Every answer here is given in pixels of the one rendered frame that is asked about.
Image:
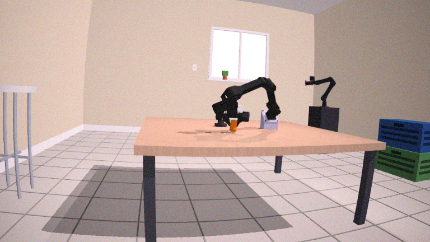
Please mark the orange knob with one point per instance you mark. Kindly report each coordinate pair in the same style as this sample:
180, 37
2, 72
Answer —
233, 126

